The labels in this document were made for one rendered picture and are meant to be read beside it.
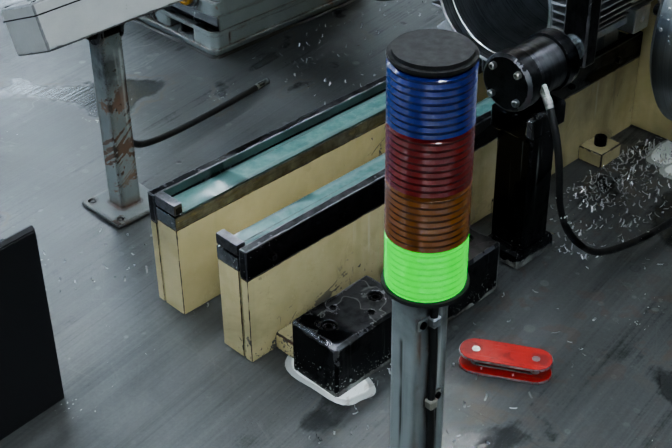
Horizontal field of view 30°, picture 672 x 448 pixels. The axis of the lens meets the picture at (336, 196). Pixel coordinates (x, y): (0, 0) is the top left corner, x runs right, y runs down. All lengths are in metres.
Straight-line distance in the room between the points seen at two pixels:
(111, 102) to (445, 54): 0.61
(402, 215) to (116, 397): 0.42
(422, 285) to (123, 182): 0.59
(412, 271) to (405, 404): 0.14
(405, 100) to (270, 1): 0.97
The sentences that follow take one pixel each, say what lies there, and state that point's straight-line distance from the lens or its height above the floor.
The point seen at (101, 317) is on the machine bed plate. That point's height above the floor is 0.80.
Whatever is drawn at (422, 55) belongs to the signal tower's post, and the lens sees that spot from 0.80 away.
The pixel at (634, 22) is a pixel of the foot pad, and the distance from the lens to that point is 1.45.
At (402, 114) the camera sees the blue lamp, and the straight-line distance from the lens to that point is 0.81.
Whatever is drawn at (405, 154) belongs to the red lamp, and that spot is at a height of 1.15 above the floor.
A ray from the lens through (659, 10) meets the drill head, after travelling 1.23.
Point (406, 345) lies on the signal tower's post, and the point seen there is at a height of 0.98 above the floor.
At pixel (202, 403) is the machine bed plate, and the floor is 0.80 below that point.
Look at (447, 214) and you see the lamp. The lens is 0.85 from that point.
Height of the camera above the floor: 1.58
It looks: 33 degrees down
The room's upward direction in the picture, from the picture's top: 1 degrees counter-clockwise
